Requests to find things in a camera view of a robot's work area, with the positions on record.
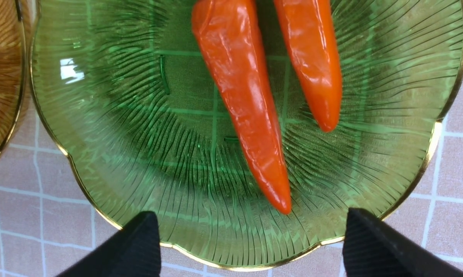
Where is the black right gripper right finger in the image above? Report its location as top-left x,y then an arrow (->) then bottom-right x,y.
343,208 -> 463,277

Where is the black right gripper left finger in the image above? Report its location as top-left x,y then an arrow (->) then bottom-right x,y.
59,212 -> 162,277

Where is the orange toy carrot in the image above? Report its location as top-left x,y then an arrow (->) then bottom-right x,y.
274,0 -> 343,133
191,0 -> 292,214

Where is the green ribbed plastic plate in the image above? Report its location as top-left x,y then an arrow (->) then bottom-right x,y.
30,0 -> 463,272

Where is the amber ribbed plastic plate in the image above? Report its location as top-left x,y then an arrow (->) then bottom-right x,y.
0,0 -> 32,156

